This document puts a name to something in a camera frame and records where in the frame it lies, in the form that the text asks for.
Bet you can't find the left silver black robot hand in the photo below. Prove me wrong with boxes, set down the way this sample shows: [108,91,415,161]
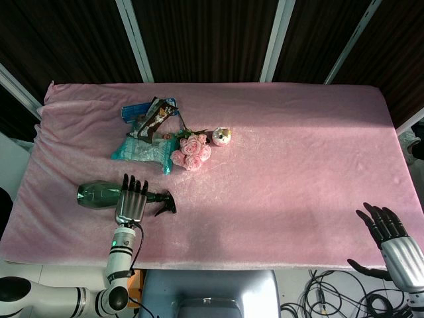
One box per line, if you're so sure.
[114,174,149,227]

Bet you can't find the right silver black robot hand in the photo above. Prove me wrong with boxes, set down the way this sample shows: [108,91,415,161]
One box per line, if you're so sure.
[346,202,424,292]

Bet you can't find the green spray bottle black trigger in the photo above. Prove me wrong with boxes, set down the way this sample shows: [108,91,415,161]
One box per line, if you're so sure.
[76,180,178,217]

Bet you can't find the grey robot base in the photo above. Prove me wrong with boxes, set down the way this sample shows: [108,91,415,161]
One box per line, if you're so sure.
[138,269,282,318]

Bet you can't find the teal clear plastic bag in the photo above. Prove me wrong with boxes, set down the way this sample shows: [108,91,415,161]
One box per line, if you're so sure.
[111,132,178,176]

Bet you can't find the pink artificial rose bouquet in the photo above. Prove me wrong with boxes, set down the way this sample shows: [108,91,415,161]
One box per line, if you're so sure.
[170,111,212,172]

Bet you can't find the brown snack wrapper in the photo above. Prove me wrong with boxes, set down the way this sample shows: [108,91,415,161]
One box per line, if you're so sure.
[127,96,177,144]

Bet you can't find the blue snack packet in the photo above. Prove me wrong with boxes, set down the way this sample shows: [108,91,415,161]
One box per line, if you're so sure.
[120,96,178,124]

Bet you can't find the pink plush table cloth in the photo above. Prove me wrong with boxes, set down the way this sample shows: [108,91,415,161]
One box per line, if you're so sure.
[0,80,424,271]

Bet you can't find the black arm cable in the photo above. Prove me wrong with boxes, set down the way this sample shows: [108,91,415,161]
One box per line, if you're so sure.
[127,223,145,276]

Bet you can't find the black floor cables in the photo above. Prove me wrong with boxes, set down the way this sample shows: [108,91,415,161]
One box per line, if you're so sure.
[280,270,411,318]

